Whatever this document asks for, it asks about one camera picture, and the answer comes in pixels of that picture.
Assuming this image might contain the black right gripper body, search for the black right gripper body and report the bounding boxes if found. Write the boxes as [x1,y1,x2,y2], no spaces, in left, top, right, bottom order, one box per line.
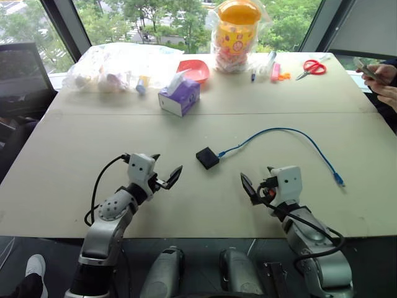
[256,176,279,207]

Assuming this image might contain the red plastic bowl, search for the red plastic bowl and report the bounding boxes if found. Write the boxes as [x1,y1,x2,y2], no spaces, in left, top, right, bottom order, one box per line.
[176,59,211,85]

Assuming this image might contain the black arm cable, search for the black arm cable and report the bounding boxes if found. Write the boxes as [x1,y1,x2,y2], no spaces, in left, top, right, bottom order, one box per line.
[84,153,132,227]
[262,185,346,271]

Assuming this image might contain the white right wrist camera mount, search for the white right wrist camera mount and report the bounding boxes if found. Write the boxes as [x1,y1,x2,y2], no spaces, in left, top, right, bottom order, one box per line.
[274,165,303,208]

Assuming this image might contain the dark window frame post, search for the dark window frame post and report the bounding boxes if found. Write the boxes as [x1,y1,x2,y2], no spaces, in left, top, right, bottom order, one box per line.
[298,0,397,60]
[40,0,92,62]

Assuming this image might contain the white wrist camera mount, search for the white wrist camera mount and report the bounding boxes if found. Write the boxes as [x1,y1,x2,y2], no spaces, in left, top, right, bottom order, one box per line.
[274,165,303,208]
[127,153,157,200]

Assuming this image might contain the person's left hand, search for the person's left hand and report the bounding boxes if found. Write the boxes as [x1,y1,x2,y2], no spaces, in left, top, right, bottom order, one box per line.
[364,81,397,113]

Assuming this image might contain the black metal bracket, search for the black metal bracket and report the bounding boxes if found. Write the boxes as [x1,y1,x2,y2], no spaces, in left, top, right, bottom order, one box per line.
[262,261,292,298]

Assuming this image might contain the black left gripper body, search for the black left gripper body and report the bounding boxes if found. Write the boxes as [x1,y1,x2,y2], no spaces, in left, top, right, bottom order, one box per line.
[148,173,169,193]

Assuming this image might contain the black office chair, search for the black office chair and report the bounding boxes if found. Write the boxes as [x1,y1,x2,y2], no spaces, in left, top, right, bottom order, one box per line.
[0,42,58,119]

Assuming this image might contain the red handled scissors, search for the red handled scissors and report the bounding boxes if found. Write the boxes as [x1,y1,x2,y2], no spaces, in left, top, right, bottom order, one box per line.
[295,58,328,81]

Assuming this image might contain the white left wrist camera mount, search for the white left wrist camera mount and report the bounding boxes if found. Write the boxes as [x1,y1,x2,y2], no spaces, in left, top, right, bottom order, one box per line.
[127,153,157,200]

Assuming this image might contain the small black box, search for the small black box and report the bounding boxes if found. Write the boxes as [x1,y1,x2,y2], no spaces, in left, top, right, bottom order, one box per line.
[195,147,221,170]

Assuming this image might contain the small blue bottle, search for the small blue bottle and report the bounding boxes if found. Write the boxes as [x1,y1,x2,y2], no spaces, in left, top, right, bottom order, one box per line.
[135,75,151,96]

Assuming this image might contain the blue cable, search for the blue cable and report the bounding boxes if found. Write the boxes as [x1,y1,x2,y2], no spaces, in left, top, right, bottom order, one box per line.
[216,127,346,188]

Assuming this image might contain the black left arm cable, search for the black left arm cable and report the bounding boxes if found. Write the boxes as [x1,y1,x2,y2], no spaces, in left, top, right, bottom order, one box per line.
[84,153,132,227]

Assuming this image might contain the yellow jar with orange lid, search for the yellow jar with orange lid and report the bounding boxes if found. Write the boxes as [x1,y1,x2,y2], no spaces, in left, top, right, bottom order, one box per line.
[210,0,274,75]

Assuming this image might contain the grey rounded robot leg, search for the grey rounded robot leg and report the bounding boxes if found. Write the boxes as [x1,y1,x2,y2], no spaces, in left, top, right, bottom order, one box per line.
[139,246,185,298]
[218,246,265,298]

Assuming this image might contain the clear bag of small items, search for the clear bag of small items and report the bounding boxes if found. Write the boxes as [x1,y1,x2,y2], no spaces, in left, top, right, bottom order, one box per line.
[61,42,184,94]

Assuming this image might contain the purple tissue box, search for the purple tissue box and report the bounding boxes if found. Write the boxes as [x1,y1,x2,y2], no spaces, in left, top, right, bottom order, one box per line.
[157,69,202,118]

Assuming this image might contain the grey smartphone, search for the grey smartphone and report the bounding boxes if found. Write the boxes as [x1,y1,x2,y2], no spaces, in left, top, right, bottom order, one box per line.
[353,56,389,85]

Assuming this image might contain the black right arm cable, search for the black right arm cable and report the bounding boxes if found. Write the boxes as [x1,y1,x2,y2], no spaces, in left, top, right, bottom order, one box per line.
[262,185,346,271]

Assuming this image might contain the small clear plastic bag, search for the small clear plastic bag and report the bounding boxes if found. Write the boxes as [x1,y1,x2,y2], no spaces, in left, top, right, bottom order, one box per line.
[249,50,278,78]

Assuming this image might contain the person's right hand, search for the person's right hand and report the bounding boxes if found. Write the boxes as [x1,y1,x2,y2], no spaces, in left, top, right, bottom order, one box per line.
[355,63,397,86]

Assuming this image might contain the white sneaker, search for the white sneaker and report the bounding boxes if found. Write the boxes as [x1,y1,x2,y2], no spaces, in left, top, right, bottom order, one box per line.
[24,253,49,298]

